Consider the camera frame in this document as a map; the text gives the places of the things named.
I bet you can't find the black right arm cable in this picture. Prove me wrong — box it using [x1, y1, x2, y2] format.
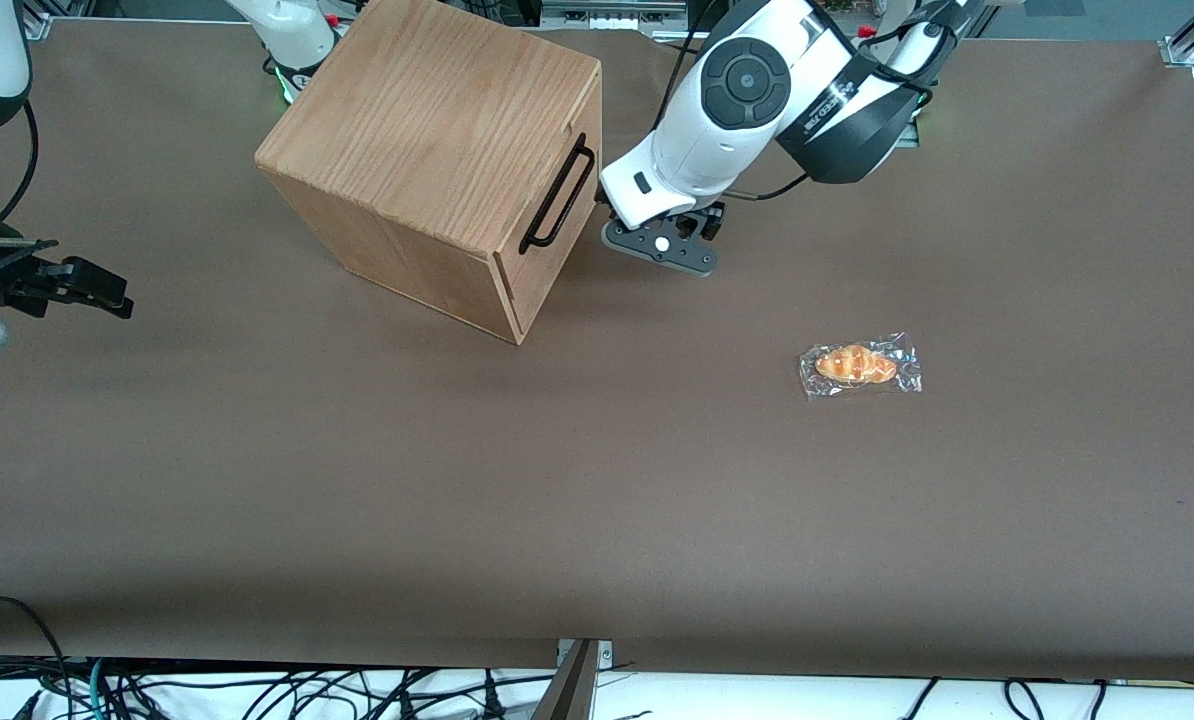
[0, 98, 40, 223]

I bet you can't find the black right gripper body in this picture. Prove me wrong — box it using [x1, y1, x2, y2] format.
[0, 240, 48, 319]

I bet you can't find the wooden drawer cabinet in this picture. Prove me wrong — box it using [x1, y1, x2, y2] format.
[254, 0, 603, 346]

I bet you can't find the brown table cover sheet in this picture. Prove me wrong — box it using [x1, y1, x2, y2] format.
[0, 18, 1194, 683]

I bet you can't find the silver rail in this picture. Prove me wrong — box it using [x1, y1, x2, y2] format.
[540, 0, 693, 33]

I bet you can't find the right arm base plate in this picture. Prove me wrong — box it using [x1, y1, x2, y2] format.
[269, 58, 308, 106]

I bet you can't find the black looping cable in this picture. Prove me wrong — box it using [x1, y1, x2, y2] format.
[0, 597, 73, 720]

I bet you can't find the wooden drawer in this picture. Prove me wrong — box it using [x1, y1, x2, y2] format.
[492, 66, 603, 301]

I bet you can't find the black metal drawer handle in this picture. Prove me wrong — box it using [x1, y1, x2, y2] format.
[518, 133, 597, 255]

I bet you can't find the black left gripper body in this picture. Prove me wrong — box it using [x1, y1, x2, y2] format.
[609, 203, 726, 241]

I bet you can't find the metal frame bracket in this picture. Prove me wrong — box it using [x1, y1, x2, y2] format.
[537, 638, 615, 720]

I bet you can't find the plastic-wrapped bread roll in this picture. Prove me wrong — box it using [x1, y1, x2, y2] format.
[797, 332, 924, 403]

